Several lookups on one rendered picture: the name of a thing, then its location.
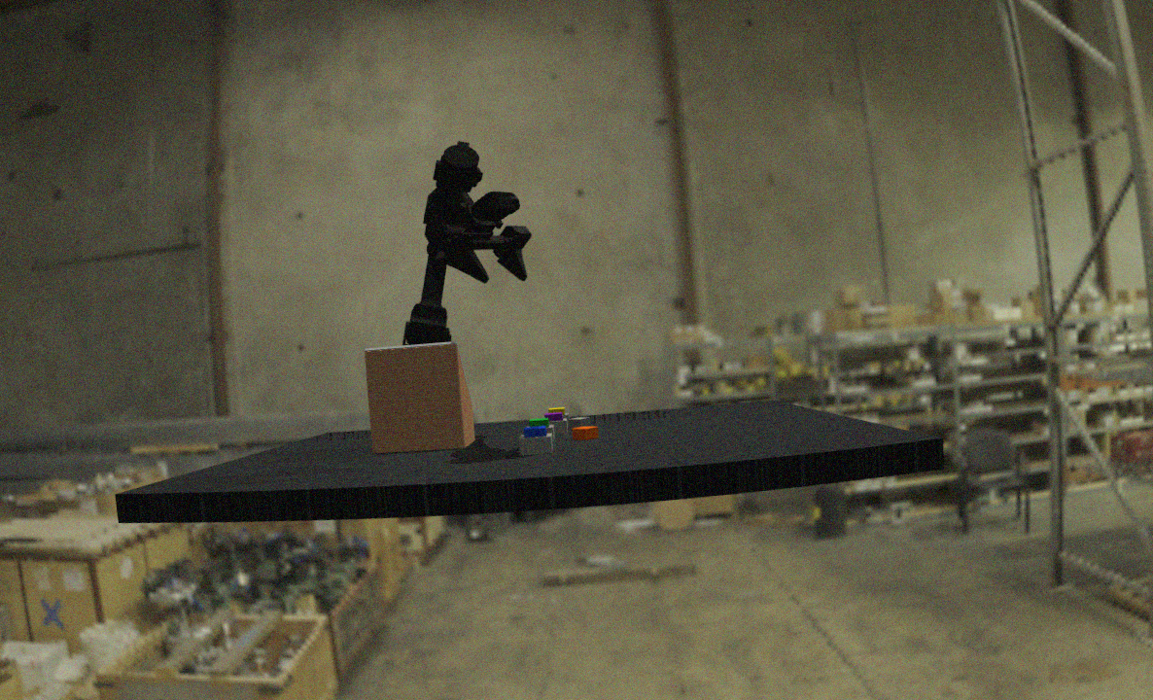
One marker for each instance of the green button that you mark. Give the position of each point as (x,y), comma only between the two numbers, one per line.
(541,423)

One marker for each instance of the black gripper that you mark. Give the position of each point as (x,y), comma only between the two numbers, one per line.
(454,244)

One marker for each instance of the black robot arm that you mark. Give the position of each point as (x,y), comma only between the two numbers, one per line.
(456,173)

